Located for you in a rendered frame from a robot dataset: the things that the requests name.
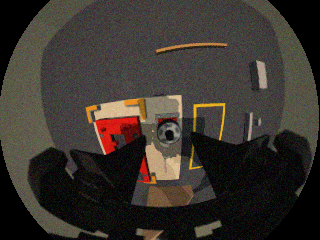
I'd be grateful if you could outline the long brown wooden rod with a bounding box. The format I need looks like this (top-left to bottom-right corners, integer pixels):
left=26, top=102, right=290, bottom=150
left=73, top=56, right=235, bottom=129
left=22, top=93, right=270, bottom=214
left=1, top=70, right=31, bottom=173
left=156, top=43, right=227, bottom=53

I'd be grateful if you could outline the grey wheel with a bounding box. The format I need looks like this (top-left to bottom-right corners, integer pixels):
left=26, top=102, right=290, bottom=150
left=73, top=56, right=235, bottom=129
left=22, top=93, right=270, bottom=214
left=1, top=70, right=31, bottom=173
left=156, top=120, right=181, bottom=145

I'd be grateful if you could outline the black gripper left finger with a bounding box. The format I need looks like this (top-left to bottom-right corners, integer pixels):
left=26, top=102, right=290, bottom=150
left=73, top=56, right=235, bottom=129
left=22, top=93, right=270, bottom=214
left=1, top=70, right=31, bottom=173
left=69, top=135, right=147, bottom=204

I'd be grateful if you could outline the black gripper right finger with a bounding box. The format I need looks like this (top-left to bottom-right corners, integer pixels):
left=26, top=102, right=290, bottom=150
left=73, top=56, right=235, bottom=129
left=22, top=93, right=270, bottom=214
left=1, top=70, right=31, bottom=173
left=191, top=132, right=271, bottom=197

